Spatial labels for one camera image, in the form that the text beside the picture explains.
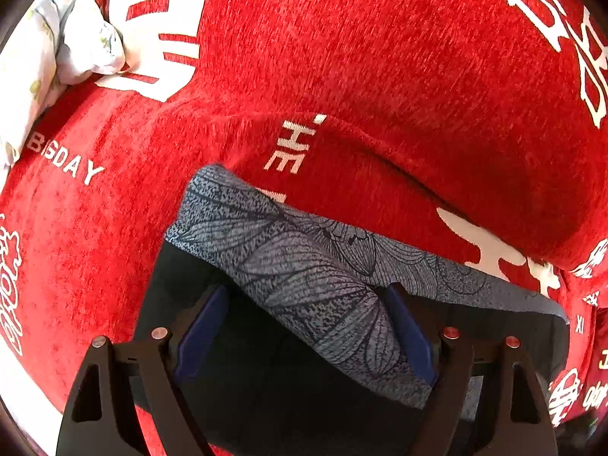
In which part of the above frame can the red wedding print blanket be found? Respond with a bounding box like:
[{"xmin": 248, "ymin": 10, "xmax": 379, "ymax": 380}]
[{"xmin": 1, "ymin": 0, "xmax": 607, "ymax": 454}]

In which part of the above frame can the black pants grey patterned band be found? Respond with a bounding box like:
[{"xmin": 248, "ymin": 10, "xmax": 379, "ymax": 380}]
[{"xmin": 135, "ymin": 165, "xmax": 569, "ymax": 455}]

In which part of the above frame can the crumpled white grey quilt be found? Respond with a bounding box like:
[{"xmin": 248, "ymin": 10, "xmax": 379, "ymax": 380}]
[{"xmin": 1, "ymin": 0, "xmax": 126, "ymax": 177}]

